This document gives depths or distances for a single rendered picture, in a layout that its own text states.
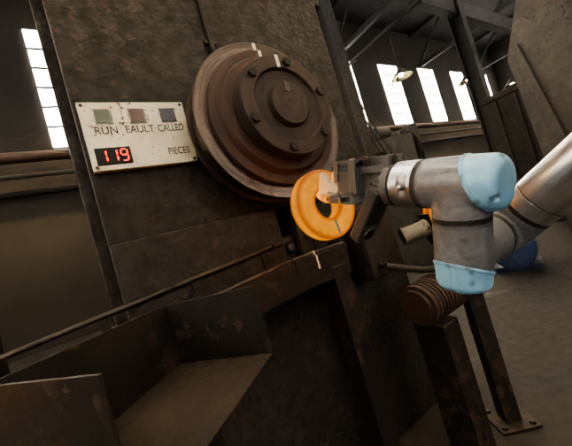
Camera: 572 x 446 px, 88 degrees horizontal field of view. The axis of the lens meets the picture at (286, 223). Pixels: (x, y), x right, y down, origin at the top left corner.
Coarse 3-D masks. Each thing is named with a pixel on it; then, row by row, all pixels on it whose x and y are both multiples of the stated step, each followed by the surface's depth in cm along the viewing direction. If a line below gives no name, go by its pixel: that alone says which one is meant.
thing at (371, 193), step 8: (368, 192) 51; (376, 192) 50; (368, 200) 52; (376, 200) 51; (360, 208) 54; (368, 208) 52; (376, 208) 52; (384, 208) 54; (360, 216) 54; (368, 216) 53; (376, 216) 54; (360, 224) 55; (368, 224) 54; (376, 224) 56; (352, 232) 57; (360, 232) 55; (368, 232) 55; (360, 240) 56
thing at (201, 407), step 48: (240, 288) 49; (96, 336) 43; (144, 336) 50; (192, 336) 53; (240, 336) 49; (0, 384) 30; (48, 384) 27; (96, 384) 24; (144, 384) 48; (192, 384) 45; (240, 384) 41; (0, 432) 31; (48, 432) 27; (96, 432) 24; (144, 432) 37; (192, 432) 34
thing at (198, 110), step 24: (240, 48) 84; (264, 48) 88; (192, 96) 74; (192, 120) 78; (216, 144) 75; (336, 144) 97; (216, 168) 79; (240, 168) 77; (264, 192) 80; (288, 192) 84
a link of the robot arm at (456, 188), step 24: (432, 168) 41; (456, 168) 38; (480, 168) 36; (504, 168) 36; (432, 192) 41; (456, 192) 38; (480, 192) 36; (504, 192) 36; (432, 216) 43; (456, 216) 39; (480, 216) 38
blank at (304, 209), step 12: (300, 180) 63; (312, 180) 64; (300, 192) 61; (312, 192) 63; (300, 204) 61; (312, 204) 62; (336, 204) 67; (348, 204) 67; (300, 216) 61; (312, 216) 62; (336, 216) 65; (348, 216) 67; (300, 228) 63; (312, 228) 61; (324, 228) 63; (336, 228) 64; (348, 228) 66; (324, 240) 65
